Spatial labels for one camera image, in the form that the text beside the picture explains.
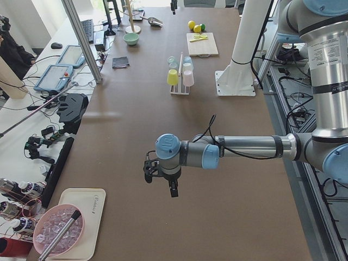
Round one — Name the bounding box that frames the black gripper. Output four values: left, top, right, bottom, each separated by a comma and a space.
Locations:
143, 151, 181, 197

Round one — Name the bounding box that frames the pink plastic cup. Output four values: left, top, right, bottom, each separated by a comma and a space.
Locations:
183, 70, 195, 87

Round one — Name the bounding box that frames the green plastic cup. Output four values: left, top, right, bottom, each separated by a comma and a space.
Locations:
167, 57, 177, 64

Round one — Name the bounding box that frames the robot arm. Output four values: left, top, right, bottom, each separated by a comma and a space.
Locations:
144, 1, 347, 197

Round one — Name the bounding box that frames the yellow plastic cup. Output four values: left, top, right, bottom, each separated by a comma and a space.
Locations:
167, 69, 178, 86

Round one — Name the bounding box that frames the grey plastic cup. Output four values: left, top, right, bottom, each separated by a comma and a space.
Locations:
169, 62, 178, 70

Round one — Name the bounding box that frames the white plastic cup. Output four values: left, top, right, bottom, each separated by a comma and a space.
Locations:
183, 63, 192, 72

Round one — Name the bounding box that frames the light blue plastic cup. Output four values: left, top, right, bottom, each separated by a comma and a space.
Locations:
183, 56, 193, 65

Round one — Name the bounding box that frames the cream plastic tray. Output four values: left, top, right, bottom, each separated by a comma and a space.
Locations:
47, 188, 106, 260

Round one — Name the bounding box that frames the metal pestle in bowl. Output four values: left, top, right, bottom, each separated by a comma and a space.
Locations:
38, 210, 81, 261

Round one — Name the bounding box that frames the pink bowl of ice cubes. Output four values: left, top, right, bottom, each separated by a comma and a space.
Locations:
33, 204, 85, 257

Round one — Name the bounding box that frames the dark tea bottle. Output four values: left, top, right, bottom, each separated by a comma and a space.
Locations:
18, 182, 44, 198
10, 217, 36, 235

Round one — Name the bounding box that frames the grey folded cloth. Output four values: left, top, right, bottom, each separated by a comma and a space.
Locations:
112, 57, 129, 69

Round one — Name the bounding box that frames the wooden cutting board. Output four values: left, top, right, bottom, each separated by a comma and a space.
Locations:
186, 33, 219, 57

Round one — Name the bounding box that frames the green ceramic bowl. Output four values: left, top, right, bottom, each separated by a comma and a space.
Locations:
123, 33, 139, 46

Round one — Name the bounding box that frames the blue teach pendant tablet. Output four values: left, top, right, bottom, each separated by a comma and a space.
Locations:
34, 65, 73, 91

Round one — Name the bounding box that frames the yellow plastic knife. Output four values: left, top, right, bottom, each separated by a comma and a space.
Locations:
189, 38, 208, 42

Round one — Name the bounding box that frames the dark blue steel thermos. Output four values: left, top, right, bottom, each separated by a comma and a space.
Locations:
0, 178, 22, 199

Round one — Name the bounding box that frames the wooden mug tree stand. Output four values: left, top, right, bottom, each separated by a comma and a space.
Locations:
121, 0, 141, 34

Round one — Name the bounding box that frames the yellow lemon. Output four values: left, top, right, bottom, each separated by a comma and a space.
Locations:
188, 20, 196, 30
193, 24, 202, 33

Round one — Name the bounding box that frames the metal scoop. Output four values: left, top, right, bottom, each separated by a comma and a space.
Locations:
141, 16, 164, 27

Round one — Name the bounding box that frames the black computer mouse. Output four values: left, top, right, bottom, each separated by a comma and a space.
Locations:
51, 42, 63, 49

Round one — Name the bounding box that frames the black keyboard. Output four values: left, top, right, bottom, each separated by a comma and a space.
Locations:
80, 19, 94, 43

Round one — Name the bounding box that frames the white wire cup holder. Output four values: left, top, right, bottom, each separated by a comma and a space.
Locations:
170, 52, 190, 95

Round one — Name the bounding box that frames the aluminium frame post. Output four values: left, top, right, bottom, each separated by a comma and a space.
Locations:
61, 0, 102, 84

